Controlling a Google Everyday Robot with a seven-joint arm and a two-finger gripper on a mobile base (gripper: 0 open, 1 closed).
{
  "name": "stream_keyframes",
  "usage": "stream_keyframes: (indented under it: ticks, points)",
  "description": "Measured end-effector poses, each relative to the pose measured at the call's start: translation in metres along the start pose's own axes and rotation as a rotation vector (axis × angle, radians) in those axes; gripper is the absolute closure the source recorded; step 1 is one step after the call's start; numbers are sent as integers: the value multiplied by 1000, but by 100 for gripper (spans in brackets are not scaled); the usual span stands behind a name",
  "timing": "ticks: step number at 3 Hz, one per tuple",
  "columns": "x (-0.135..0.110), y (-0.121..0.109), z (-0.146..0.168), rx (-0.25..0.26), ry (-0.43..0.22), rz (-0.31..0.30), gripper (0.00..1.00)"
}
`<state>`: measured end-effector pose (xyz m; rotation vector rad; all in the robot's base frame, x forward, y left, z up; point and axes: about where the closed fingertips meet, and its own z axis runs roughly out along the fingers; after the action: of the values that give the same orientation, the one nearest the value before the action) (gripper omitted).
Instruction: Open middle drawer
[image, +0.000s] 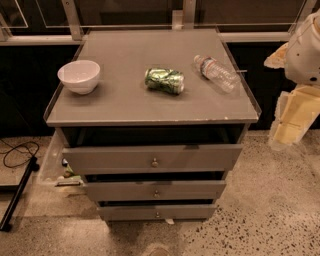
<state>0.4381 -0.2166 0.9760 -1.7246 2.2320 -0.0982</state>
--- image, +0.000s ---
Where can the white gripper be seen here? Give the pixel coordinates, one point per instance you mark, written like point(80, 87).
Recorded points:
point(304, 55)

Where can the grey drawer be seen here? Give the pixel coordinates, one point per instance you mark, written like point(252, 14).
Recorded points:
point(156, 212)
point(155, 190)
point(152, 159)

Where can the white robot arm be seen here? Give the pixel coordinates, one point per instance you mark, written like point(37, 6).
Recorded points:
point(303, 54)

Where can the grey drawer cabinet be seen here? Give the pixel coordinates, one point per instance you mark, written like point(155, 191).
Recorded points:
point(121, 111)

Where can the grey top drawer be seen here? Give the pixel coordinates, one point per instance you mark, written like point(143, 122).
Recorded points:
point(152, 159)

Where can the grey bottom drawer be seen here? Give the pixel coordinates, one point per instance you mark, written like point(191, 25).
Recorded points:
point(156, 212)

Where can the clear plastic water bottle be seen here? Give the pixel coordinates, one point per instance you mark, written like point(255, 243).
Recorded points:
point(216, 72)

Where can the crushed green soda can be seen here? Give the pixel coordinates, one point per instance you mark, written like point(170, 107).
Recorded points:
point(165, 80)

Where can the white ceramic bowl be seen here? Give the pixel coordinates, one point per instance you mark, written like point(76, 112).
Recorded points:
point(81, 76)

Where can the clear plastic bin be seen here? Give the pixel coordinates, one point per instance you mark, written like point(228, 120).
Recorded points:
point(54, 170)

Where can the black metal floor bar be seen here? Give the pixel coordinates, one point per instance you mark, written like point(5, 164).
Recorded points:
point(17, 191)

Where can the metal railing frame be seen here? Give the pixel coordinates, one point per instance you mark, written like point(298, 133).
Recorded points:
point(31, 22)

